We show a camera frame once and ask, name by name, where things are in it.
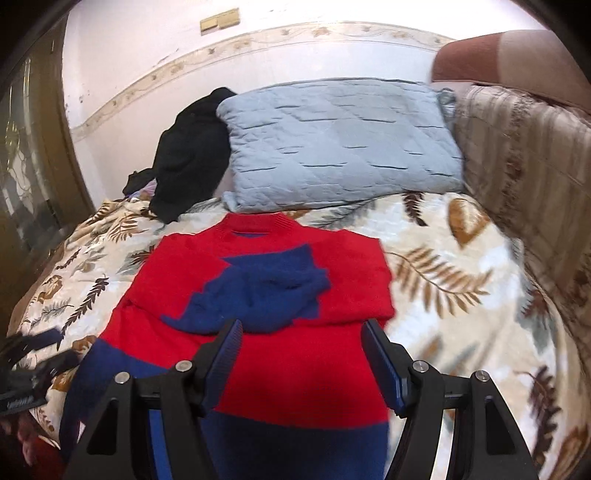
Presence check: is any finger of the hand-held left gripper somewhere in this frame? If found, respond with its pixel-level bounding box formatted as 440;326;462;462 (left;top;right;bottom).
9;350;86;379
0;329;64;365

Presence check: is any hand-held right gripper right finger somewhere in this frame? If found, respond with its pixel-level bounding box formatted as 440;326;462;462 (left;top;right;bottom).
361;319;540;480

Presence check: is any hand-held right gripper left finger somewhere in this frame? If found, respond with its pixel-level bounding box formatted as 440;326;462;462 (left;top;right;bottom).
62;319;244;480

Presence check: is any red and blue sweater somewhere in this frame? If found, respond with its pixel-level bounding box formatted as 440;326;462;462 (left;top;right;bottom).
59;213;394;480

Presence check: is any leaf print blanket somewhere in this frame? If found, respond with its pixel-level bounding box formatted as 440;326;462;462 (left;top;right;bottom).
9;191;583;480

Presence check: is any purple cloth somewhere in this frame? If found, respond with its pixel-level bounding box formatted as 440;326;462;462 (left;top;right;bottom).
130;180;160;200

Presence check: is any wooden framed glass door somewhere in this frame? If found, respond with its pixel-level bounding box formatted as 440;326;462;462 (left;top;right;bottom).
0;18;97;337

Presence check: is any black garment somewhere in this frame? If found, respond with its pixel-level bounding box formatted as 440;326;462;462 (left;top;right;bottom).
123;87;238;224

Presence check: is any light blue quilted pillow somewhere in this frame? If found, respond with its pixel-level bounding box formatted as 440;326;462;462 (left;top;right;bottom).
216;79;466;214

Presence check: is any beige striped floral blanket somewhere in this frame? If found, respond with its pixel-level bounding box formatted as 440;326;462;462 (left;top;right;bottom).
451;85;591;370

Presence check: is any brown upholstered headboard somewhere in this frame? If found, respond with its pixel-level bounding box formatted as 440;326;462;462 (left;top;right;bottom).
431;30;591;116

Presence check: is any brass wall switch plate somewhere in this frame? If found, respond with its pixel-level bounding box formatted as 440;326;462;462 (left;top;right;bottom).
199;8;241;34

